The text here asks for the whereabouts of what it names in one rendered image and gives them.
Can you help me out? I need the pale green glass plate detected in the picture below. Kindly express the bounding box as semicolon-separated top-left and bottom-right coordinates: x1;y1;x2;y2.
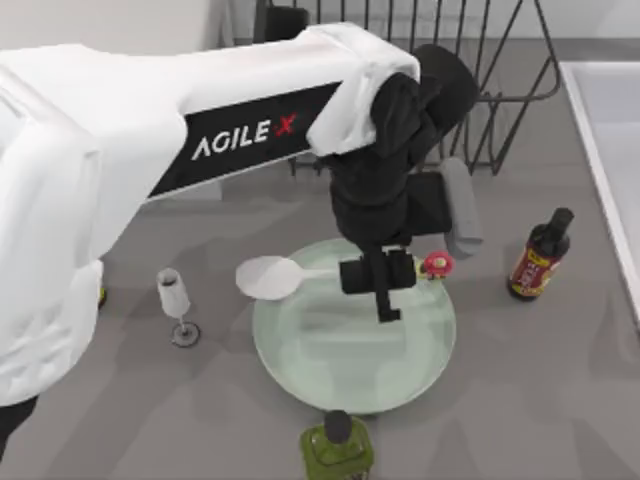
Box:
251;238;458;417

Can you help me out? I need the small red and green toy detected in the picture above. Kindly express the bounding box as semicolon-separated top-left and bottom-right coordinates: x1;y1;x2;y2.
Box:
416;249;456;281

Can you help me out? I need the white spoon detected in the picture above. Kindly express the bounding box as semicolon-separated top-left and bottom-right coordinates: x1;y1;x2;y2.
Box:
235;255;346;302

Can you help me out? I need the green glass bottle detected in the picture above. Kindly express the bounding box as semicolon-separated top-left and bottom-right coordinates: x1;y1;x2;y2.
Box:
298;409;376;480

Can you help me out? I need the dark bottle with red label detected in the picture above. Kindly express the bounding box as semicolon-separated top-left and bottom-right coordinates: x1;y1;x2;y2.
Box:
506;206;576;302

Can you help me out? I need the clear wine glass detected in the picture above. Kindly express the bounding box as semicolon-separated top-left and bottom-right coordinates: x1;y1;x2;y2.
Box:
155;267;203;348

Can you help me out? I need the white sink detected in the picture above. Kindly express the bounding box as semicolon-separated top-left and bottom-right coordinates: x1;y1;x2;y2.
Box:
559;61;640;335

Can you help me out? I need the black wire dish rack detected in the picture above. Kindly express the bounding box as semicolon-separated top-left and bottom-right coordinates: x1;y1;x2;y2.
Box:
253;0;562;177

